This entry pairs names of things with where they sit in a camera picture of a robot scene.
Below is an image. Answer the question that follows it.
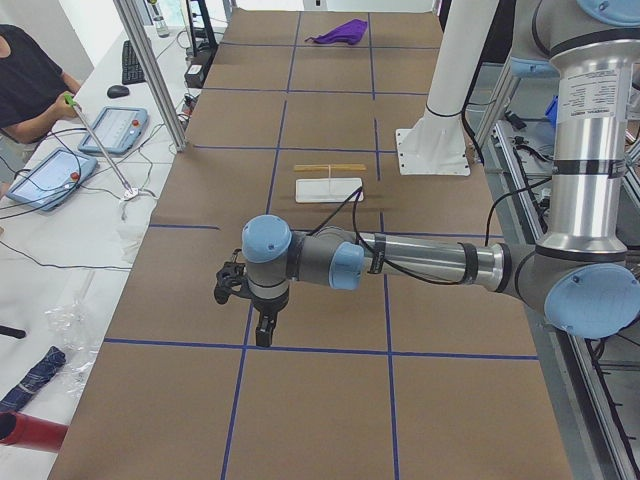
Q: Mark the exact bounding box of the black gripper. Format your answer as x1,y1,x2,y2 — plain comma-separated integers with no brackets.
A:
252,292,289,347

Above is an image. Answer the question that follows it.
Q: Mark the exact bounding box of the purple towel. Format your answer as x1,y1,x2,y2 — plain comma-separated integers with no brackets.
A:
305,19,369,45

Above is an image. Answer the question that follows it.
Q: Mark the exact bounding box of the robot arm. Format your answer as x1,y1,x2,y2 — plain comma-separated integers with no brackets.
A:
214,1,639,347

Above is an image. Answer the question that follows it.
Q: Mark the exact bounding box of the white base wooden towel rack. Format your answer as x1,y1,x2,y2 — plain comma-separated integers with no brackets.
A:
293,163,367,204

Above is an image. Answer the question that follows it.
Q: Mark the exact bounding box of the clear plastic bag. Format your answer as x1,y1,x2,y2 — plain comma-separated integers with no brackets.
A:
45,270,101,399

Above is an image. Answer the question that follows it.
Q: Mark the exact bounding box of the folded dark blue umbrella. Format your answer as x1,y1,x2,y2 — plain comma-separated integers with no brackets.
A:
1,346,66,413

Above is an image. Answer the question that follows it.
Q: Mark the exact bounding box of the far blue teach pendant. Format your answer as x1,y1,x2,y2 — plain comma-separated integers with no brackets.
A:
80,106,149,156

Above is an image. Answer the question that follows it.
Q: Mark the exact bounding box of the blue teach pendant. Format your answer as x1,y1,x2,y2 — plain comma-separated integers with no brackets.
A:
80,106,149,156
6,148,98,211

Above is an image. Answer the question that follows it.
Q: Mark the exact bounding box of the near blue teach pendant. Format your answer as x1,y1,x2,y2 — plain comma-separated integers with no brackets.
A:
6,148,98,211

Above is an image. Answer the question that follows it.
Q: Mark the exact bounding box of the red cylinder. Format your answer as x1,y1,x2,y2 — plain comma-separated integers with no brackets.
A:
1,412,68,453

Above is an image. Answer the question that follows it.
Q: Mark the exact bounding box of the small black box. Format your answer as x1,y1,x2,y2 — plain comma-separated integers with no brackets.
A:
184,64,205,89

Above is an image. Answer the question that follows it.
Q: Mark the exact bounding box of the black computer mouse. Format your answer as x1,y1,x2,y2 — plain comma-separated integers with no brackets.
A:
106,85,130,99

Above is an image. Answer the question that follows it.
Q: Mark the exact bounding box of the black keyboard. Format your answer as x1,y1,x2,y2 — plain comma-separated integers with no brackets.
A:
121,40,145,85

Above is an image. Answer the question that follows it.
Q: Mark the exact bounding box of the clear water bottle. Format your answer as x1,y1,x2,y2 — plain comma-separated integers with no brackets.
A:
149,0,169,38

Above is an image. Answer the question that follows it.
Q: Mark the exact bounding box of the person in black shirt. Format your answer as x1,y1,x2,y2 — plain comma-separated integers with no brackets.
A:
0,23,82,196

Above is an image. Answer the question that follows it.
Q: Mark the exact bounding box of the blue storage bin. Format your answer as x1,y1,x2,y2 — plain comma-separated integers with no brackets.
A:
545,95,558,127

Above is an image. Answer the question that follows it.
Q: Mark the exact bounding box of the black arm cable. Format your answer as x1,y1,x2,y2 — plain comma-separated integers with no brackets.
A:
305,185,551,286

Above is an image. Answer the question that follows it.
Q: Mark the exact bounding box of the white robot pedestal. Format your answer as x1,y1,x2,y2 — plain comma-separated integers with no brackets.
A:
396,0,499,176

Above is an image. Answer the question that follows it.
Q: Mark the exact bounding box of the green handled reacher stick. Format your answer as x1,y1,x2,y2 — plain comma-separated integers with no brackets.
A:
63,93,146,201

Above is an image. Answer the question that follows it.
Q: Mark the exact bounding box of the aluminium frame post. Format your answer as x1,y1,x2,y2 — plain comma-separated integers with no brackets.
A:
113,0,186,152

